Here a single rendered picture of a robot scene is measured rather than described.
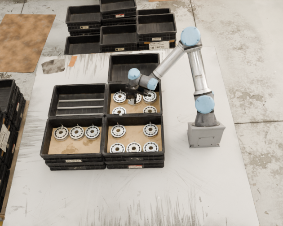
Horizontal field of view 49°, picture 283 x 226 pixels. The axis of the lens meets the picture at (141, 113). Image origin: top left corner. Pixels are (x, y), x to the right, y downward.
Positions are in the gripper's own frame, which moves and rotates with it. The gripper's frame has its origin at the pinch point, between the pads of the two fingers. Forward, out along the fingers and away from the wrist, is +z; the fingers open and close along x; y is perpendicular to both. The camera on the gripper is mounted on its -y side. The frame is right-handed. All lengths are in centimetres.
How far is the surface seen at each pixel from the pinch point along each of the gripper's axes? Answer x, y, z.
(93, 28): -140, 44, 65
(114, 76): -27.7, 15.7, 6.6
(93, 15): -164, 45, 67
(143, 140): 31.9, -5.2, -1.0
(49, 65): -55, 74, 27
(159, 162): 48, -16, 0
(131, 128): 22.1, 2.7, 0.7
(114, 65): -40.5, 16.0, 7.7
